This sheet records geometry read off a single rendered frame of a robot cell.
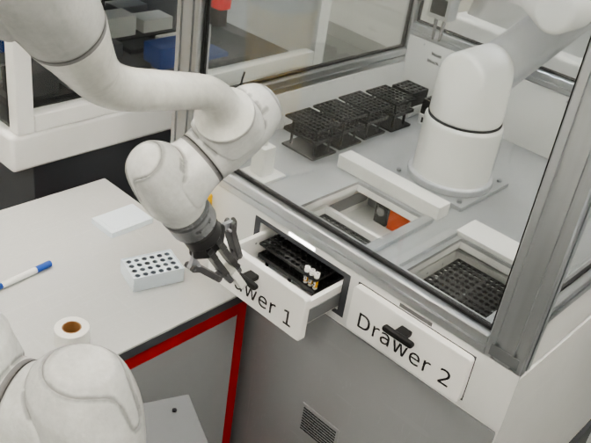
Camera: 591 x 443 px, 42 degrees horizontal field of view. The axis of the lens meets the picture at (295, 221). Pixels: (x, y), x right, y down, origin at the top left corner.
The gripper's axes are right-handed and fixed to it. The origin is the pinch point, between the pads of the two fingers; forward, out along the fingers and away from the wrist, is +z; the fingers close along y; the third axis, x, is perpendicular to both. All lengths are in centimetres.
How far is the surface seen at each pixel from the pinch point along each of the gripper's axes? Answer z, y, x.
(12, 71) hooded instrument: -15, 6, 81
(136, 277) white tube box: 9.1, -11.9, 26.3
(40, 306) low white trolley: -0.7, -30.4, 32.5
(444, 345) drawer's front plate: 10.7, 14.7, -40.0
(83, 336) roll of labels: -3.8, -28.5, 15.1
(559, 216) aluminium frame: -17, 36, -52
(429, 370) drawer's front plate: 16.9, 10.5, -38.5
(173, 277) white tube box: 13.9, -6.2, 22.3
